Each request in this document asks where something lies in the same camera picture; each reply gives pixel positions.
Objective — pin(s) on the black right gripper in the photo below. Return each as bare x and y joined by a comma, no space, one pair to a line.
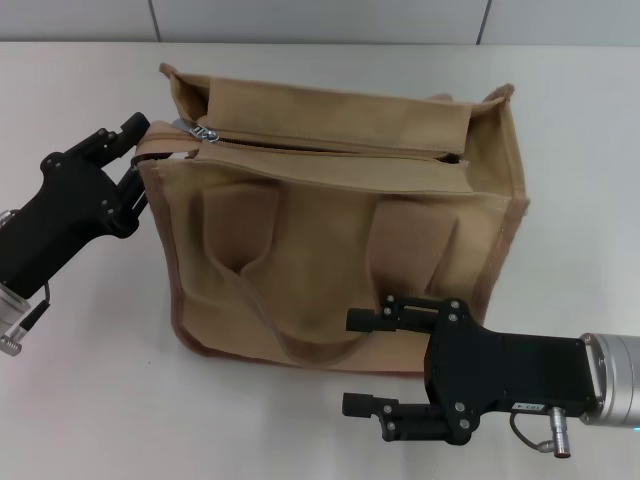
510,370

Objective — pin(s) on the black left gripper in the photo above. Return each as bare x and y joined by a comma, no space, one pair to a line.
60,215

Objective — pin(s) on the khaki fabric food bag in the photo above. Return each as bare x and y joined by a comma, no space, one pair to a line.
310,225

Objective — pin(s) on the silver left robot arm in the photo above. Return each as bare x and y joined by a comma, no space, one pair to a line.
10,307

